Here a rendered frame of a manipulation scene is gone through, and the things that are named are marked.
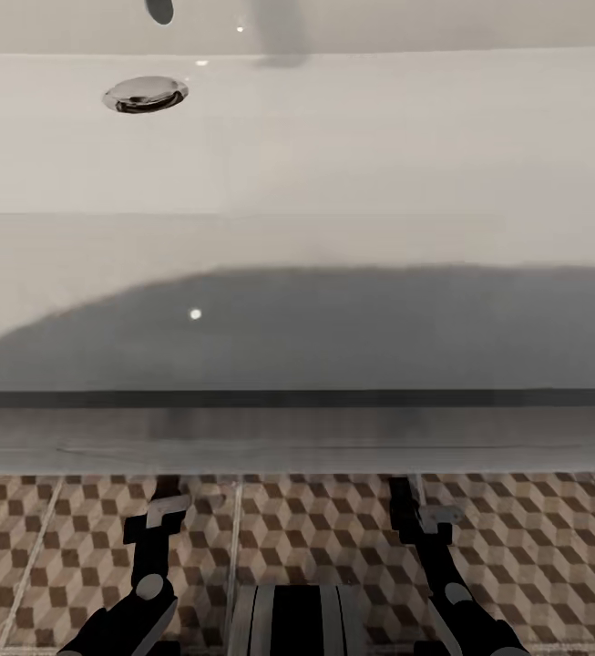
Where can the mousetrap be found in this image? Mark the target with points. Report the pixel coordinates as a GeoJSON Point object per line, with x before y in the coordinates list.
{"type": "Point", "coordinates": [402, 497]}
{"type": "Point", "coordinates": [167, 486]}

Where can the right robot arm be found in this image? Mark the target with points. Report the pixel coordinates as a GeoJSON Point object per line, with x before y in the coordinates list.
{"type": "Point", "coordinates": [463, 625]}

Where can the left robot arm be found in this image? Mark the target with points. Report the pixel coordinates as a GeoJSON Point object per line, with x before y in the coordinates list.
{"type": "Point", "coordinates": [137, 622]}

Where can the robot trunk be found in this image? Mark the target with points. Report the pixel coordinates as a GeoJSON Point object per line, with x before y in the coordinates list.
{"type": "Point", "coordinates": [297, 620]}

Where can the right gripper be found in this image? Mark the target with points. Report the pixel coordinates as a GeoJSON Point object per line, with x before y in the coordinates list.
{"type": "Point", "coordinates": [410, 532]}

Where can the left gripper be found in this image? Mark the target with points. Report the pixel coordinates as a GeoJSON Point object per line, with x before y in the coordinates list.
{"type": "Point", "coordinates": [135, 531]}

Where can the furniture sink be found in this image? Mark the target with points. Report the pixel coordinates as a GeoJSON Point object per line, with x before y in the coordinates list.
{"type": "Point", "coordinates": [297, 237]}

